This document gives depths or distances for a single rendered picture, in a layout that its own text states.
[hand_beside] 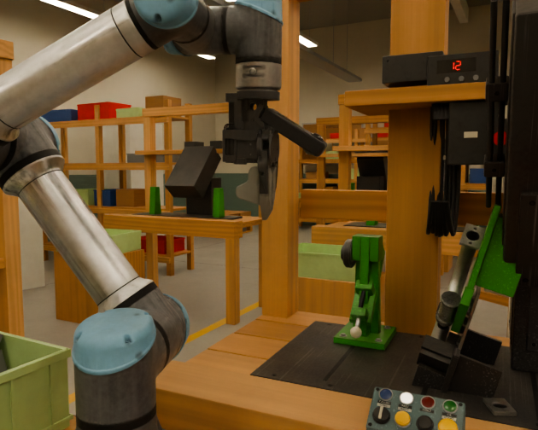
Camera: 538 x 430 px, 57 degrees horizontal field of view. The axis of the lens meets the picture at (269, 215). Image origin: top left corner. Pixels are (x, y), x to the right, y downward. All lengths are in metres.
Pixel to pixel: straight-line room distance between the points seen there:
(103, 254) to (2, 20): 8.33
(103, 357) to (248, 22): 0.54
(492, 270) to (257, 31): 0.62
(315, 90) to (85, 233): 11.26
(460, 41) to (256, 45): 10.66
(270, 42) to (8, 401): 0.81
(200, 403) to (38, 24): 8.81
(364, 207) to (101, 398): 1.00
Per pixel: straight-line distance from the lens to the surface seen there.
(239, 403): 1.00
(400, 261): 1.43
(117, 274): 0.89
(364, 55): 11.78
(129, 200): 6.85
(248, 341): 1.37
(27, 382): 1.13
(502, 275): 1.04
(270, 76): 0.81
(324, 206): 1.56
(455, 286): 1.18
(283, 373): 1.13
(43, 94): 0.79
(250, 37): 0.82
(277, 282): 1.55
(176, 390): 1.07
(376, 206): 1.51
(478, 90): 1.28
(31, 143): 0.94
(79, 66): 0.76
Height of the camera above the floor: 1.34
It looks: 5 degrees down
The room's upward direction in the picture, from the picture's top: straight up
